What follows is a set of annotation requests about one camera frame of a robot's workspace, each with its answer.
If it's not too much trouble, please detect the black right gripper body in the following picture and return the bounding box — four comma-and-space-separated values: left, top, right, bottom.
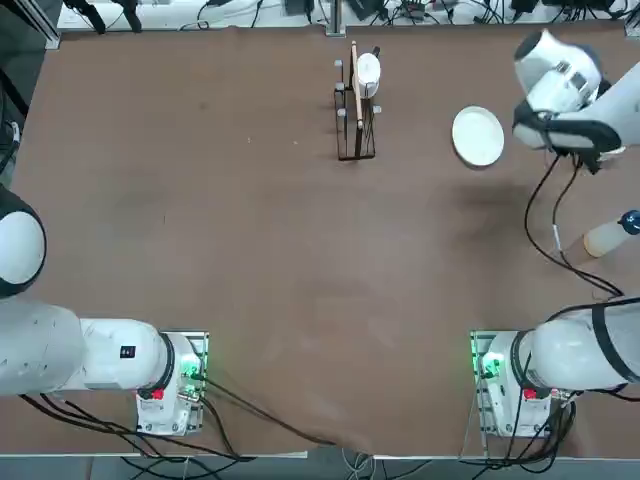
569, 147, 604, 175

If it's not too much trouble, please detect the transparent sauce bottle blue cap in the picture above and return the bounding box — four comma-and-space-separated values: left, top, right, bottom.
583, 209, 640, 259

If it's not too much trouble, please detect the white round plate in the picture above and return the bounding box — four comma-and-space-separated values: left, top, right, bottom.
451, 105, 505, 168

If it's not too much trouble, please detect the black tripod leg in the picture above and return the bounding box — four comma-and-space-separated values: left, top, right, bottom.
63, 0, 107, 35
115, 0, 144, 34

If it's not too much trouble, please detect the black stand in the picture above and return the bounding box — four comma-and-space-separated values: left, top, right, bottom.
0, 64, 32, 176

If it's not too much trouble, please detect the white mug black handle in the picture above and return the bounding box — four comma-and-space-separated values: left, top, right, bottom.
352, 45, 384, 100

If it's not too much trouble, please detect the black wire cup rack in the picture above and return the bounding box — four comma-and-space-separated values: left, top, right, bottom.
331, 40, 384, 162

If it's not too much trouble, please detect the dark brown base cable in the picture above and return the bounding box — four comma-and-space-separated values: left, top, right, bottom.
197, 374, 351, 448

